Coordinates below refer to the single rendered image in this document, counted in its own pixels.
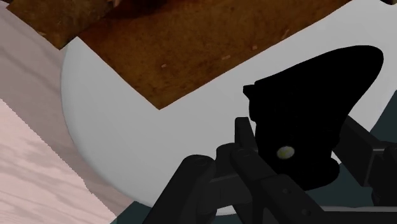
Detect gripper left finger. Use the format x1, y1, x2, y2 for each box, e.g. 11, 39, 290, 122
143, 116, 330, 224

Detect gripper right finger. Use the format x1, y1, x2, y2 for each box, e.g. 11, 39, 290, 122
333, 115, 397, 208

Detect black horn-shaped object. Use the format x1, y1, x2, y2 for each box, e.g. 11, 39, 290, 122
242, 45, 385, 192

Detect white round table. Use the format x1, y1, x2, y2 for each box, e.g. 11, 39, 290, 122
60, 0, 397, 216

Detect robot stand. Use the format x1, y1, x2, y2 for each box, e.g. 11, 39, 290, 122
6, 0, 354, 111

